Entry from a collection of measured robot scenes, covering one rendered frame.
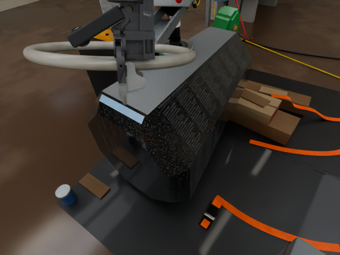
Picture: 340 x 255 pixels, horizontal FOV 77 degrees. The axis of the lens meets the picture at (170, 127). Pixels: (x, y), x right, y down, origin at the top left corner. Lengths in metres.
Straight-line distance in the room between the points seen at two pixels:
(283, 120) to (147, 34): 1.70
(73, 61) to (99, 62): 0.06
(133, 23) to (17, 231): 1.67
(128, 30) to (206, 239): 1.29
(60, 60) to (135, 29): 0.17
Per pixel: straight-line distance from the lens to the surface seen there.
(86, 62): 0.49
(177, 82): 1.15
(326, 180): 1.94
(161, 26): 1.14
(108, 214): 1.64
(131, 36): 0.45
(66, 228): 1.73
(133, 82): 0.47
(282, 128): 1.95
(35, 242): 1.80
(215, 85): 1.31
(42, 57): 0.56
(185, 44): 1.41
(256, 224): 1.58
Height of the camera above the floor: 1.45
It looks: 46 degrees down
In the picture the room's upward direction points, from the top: 5 degrees counter-clockwise
